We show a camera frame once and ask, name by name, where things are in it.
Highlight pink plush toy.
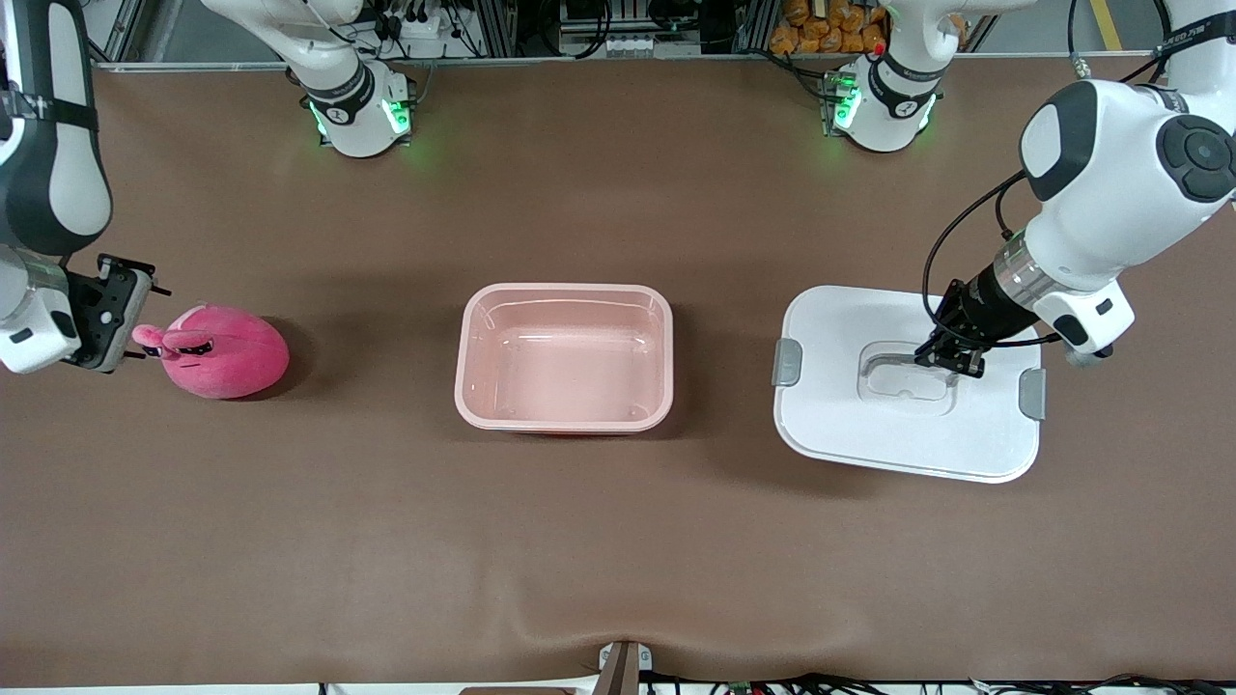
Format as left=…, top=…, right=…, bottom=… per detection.
left=132, top=303, right=291, bottom=401

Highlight white box lid grey clips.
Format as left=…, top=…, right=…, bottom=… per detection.
left=772, top=285, right=1048, bottom=485

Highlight pink plastic box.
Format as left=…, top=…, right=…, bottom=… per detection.
left=454, top=282, right=675, bottom=434

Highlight pile of orange objects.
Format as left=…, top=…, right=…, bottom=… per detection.
left=770, top=0, right=889, bottom=56

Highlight brown table mat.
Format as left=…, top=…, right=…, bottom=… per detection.
left=0, top=55, right=1236, bottom=688

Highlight white power strip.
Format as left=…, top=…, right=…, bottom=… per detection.
left=381, top=8, right=455, bottom=44

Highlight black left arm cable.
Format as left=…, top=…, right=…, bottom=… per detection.
left=921, top=172, right=1063, bottom=350

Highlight aluminium frame strut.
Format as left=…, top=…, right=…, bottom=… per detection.
left=734, top=0, right=775, bottom=54
left=478, top=0, right=520, bottom=56
left=104, top=0, right=151, bottom=64

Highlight aluminium table edge rail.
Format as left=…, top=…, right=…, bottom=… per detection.
left=97, top=54, right=1160, bottom=71

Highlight grey bracket with brown post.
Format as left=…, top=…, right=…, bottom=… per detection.
left=597, top=640, right=654, bottom=695

